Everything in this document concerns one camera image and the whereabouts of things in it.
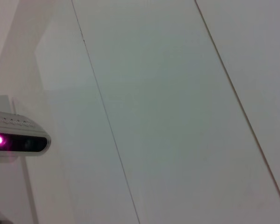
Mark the white depth camera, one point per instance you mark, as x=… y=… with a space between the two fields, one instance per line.
x=16 y=137

